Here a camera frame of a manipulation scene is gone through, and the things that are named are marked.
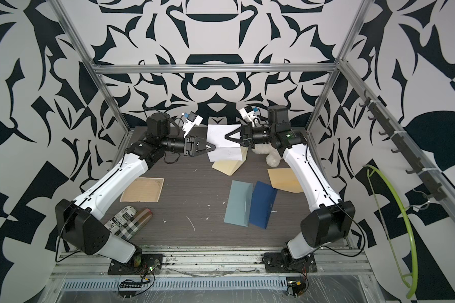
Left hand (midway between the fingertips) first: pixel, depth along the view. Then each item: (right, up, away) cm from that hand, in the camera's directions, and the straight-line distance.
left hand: (213, 145), depth 66 cm
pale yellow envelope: (+6, -11, +35) cm, 37 cm away
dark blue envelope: (+22, -25, +26) cm, 42 cm away
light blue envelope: (+9, -29, +23) cm, 38 cm away
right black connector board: (+30, -52, +5) cm, 61 cm away
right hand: (+4, +3, 0) cm, 5 cm away
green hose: (+54, -26, -15) cm, 62 cm away
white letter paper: (+4, -2, +1) cm, 5 cm away
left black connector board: (-32, -54, +5) cm, 63 cm away
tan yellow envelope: (+34, -17, +33) cm, 50 cm away
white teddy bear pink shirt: (+27, -6, +28) cm, 39 cm away
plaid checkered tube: (-35, -33, +15) cm, 50 cm away
